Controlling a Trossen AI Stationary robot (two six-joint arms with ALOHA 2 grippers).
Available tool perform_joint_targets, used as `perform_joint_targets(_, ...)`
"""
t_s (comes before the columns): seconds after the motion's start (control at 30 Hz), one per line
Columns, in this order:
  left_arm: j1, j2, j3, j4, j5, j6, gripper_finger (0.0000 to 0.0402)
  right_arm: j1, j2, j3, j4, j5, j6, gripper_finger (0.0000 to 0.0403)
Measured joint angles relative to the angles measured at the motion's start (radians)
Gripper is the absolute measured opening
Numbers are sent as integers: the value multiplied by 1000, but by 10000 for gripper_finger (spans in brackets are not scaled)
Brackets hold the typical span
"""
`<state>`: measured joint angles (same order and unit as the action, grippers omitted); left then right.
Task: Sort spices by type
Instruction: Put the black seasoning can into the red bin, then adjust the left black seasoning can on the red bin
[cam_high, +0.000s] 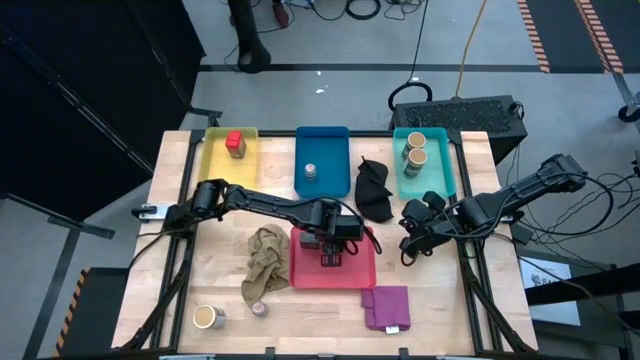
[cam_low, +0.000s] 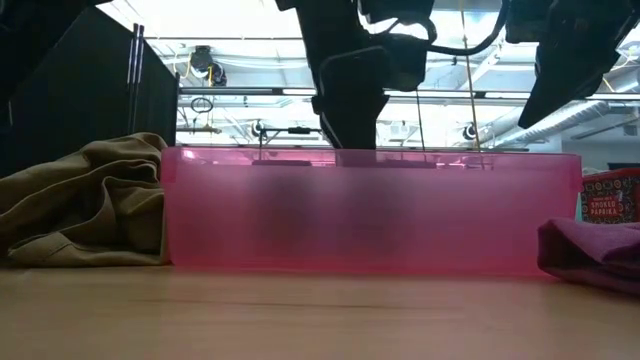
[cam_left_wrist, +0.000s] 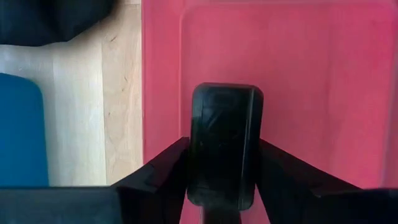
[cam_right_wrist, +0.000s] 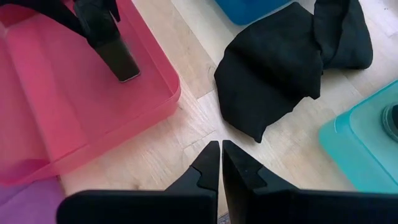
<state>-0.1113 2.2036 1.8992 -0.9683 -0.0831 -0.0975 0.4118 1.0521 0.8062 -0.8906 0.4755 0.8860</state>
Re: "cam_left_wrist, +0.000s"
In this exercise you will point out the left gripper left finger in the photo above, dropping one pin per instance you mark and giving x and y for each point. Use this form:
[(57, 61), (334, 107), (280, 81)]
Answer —
[(140, 202)]

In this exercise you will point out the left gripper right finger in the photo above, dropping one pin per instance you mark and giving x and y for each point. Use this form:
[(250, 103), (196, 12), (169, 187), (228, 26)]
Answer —
[(311, 202)]

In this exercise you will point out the black-lid pepper tin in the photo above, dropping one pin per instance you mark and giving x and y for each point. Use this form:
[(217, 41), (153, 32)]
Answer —
[(224, 140)]

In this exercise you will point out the pink plastic tray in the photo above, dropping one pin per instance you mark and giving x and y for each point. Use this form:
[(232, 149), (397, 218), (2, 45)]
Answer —
[(311, 77)]

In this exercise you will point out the blue plastic tray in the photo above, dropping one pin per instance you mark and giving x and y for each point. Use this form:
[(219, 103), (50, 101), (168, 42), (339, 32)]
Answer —
[(21, 130)]

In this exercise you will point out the black cloth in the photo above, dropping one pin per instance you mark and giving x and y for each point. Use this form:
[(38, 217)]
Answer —
[(46, 18)]

